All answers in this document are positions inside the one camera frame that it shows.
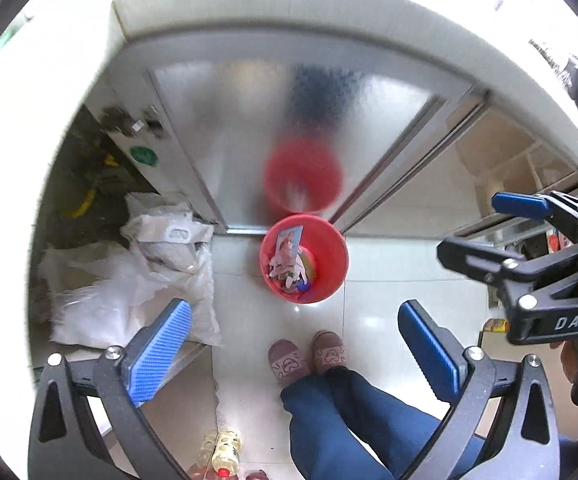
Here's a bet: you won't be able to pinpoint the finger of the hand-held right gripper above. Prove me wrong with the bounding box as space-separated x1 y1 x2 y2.
492 191 578 243
436 240 578 306

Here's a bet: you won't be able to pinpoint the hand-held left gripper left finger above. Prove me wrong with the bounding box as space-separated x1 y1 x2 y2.
28 298 193 480

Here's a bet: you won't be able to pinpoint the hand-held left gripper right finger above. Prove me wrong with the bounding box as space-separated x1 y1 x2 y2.
398 300 560 480

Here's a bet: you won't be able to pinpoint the red plastic bucket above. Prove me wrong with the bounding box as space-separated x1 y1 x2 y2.
259 214 349 305

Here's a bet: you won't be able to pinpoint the person's right leg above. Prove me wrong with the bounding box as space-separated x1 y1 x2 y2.
326 366 484 480

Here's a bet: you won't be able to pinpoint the person's leg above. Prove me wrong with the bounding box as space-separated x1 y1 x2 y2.
280 372 405 480
326 366 484 480

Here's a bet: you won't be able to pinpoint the yellow snack packet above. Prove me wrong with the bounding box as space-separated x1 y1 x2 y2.
481 317 512 335

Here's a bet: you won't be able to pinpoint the stainless steel cabinet door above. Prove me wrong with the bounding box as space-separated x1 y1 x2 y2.
146 55 442 236
336 87 578 241

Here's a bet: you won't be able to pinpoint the pink patterned slipper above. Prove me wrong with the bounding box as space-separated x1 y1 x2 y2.
268 339 311 387
311 331 346 375

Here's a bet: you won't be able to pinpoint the yellow liquid plastic bottle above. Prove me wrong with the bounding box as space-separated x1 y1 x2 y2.
211 429 244 476
196 432 218 471

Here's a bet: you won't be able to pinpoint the white plastic bag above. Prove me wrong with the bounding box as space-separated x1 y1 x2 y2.
120 192 215 286

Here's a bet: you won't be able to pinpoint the person's left leg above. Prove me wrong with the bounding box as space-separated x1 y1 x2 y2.
280 372 405 480

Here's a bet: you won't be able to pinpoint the crumpled wrappers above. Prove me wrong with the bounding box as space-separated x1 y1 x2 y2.
268 255 320 295

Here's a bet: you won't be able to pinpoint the printed picture packet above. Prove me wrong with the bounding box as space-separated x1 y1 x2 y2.
269 227 304 273

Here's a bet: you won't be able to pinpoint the green round sticker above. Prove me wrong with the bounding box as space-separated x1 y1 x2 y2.
130 145 160 168

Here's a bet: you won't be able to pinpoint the white kitchen counter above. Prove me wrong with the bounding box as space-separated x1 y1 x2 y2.
0 0 578 191

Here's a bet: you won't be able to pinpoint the yellow gas hose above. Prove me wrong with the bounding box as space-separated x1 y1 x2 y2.
72 152 120 218

